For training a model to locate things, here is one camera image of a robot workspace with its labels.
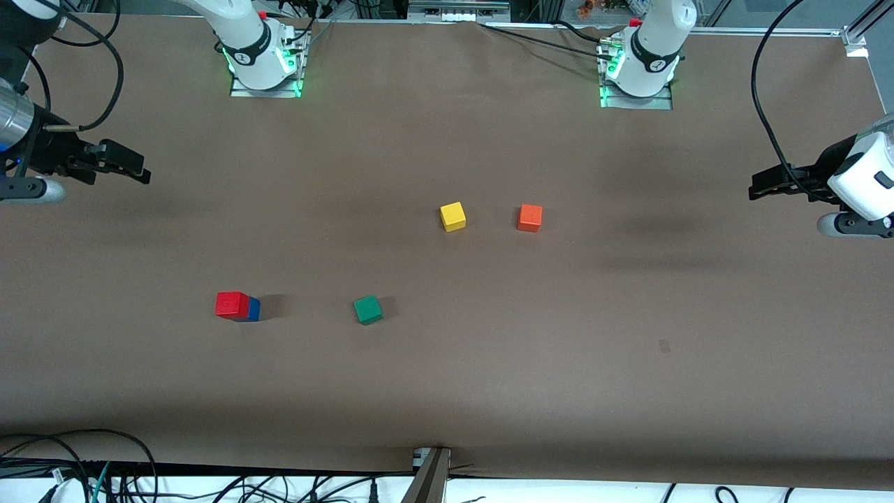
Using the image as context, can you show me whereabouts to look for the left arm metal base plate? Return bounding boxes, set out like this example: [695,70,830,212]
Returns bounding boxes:
[599,38,675,110]

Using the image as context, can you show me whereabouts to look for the red wooden block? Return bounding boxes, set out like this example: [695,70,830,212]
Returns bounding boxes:
[215,291,251,321]

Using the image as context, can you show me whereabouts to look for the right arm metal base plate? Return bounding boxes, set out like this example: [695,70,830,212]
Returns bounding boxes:
[230,28,308,99]

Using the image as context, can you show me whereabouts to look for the aluminium frame corner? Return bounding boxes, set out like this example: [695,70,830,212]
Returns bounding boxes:
[842,0,894,58]

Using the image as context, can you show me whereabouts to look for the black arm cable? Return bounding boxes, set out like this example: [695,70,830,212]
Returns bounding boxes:
[14,0,125,133]
[751,0,805,205]

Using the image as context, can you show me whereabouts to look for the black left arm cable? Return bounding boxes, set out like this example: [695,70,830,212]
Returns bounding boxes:
[751,0,805,205]

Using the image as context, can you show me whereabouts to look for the black base power cable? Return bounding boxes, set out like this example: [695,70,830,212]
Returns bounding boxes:
[478,21,617,62]

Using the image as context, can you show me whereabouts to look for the black looped floor cable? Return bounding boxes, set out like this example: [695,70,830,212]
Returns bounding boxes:
[0,428,159,503]

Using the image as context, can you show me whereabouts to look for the teal floor cable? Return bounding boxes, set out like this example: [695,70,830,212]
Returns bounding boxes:
[88,461,111,503]

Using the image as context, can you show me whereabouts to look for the aluminium profile bracket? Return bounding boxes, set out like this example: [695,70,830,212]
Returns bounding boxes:
[402,447,452,503]

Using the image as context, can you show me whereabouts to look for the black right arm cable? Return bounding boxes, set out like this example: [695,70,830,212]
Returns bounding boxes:
[14,0,125,133]

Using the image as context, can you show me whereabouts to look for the green wooden block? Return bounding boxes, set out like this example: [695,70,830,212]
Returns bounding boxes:
[353,295,383,326]

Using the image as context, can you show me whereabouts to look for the brown paper table cover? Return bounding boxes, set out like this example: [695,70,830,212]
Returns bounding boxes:
[0,14,894,491]

